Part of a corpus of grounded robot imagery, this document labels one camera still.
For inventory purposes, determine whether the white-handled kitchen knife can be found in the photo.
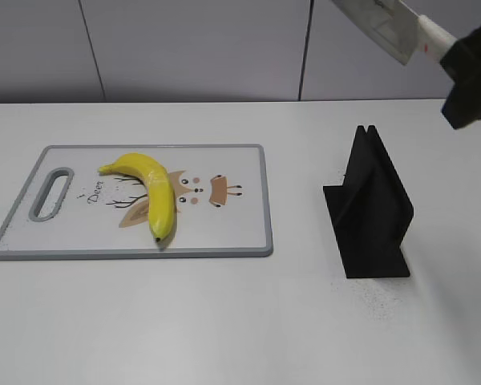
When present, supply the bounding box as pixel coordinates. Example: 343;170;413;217
333;0;457;66

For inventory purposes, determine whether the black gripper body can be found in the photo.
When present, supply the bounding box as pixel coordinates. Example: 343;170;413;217
440;26;481;129

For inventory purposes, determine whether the yellow plastic banana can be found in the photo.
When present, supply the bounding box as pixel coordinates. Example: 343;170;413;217
98;152;176;242

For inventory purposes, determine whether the black knife stand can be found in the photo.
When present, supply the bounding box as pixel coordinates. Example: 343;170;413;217
323;125;414;279

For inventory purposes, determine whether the white grey-rimmed cutting board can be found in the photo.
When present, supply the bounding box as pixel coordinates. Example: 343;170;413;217
0;144;273;261

